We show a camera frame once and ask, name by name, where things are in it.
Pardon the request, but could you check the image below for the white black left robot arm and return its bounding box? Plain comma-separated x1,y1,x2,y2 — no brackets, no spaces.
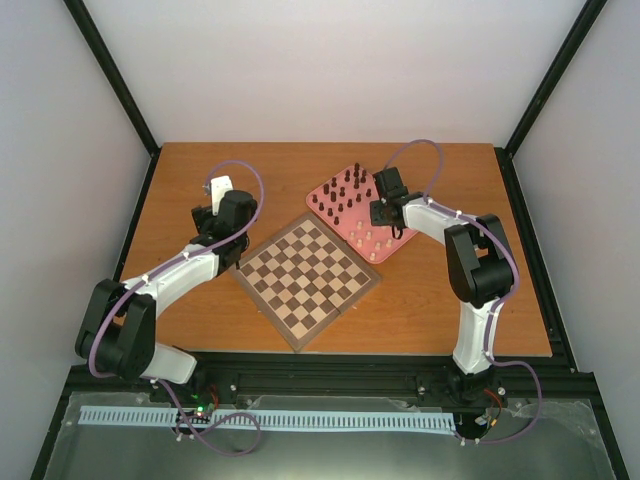
75,189,258,403

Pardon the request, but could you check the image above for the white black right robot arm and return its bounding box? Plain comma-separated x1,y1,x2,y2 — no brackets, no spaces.
370,167,520,377

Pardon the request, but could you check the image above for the pink plastic tray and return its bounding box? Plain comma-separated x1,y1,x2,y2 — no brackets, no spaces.
306,164,417,264

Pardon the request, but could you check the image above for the wooden chessboard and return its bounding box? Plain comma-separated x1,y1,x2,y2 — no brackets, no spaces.
231,213,381,352

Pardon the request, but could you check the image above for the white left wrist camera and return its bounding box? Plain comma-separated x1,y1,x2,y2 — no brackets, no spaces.
206,175,233,216

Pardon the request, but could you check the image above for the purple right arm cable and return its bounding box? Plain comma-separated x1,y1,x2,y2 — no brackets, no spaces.
382,138,544,446

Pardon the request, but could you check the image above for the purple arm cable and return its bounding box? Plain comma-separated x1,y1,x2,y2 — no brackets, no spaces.
382,138,544,446
87,159,264,379

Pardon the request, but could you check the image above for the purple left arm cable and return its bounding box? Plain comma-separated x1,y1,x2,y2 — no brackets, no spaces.
87,159,264,379

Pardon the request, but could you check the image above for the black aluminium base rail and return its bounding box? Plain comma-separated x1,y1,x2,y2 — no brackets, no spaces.
139,352,596,416

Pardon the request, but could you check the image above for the light blue cable duct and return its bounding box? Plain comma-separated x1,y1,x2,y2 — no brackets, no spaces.
77,406,455,435

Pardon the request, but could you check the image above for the black frame post left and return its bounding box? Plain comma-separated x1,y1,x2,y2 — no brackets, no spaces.
63,0,161,159

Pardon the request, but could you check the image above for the black frame post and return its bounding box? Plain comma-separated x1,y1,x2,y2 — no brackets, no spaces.
63,0,161,159
503,0,610,156

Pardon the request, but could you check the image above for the black frame post right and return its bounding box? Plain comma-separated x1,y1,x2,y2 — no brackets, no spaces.
503,0,610,156

